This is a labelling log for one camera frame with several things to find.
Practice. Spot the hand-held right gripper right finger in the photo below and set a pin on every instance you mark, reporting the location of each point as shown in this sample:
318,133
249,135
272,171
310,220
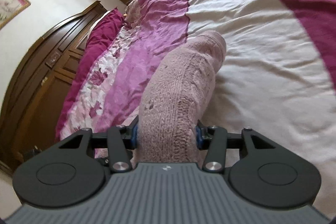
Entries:
198,138

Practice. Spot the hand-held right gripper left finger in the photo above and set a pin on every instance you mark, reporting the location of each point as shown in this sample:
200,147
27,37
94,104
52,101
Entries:
134,134

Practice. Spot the pink knitted cardigan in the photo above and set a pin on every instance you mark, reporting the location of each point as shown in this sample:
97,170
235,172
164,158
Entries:
178,87

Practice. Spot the magenta pillow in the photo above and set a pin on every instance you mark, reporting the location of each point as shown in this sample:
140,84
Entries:
97,43

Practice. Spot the purple floral striped bed cover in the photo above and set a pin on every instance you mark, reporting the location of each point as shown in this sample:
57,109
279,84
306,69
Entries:
262,43

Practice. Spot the wooden headboard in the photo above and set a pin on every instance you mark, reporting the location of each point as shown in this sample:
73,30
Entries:
39,69

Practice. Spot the pale pink fringed cloth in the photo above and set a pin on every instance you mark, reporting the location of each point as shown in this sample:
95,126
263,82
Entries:
135,11

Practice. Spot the framed wall picture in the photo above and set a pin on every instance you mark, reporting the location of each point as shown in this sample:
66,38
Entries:
10,1

